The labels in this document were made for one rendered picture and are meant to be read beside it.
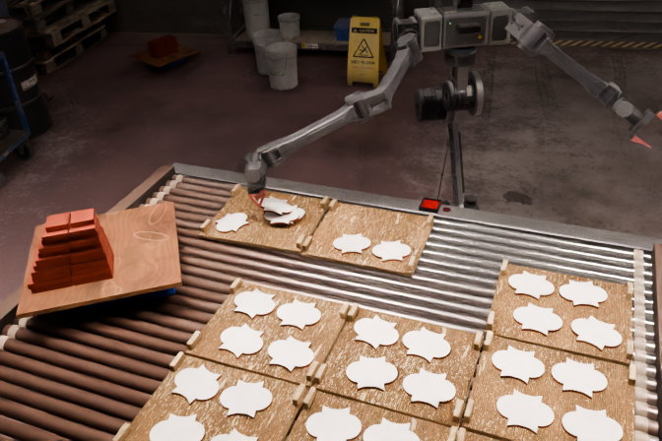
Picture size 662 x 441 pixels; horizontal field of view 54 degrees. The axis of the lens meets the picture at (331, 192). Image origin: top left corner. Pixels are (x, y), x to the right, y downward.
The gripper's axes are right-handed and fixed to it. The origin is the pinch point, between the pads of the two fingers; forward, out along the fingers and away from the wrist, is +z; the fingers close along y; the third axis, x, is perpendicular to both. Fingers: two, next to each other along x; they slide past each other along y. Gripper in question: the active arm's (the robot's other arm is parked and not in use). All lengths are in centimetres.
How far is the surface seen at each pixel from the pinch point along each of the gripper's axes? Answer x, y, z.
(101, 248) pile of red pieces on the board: 46, -44, -16
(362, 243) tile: -37.1, -23.8, 6.8
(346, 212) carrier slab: -33.2, -1.2, 8.2
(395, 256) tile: -48, -33, 7
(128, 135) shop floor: 128, 275, 105
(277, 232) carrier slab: -6.2, -11.4, 7.7
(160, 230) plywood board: 34.6, -18.9, -3.3
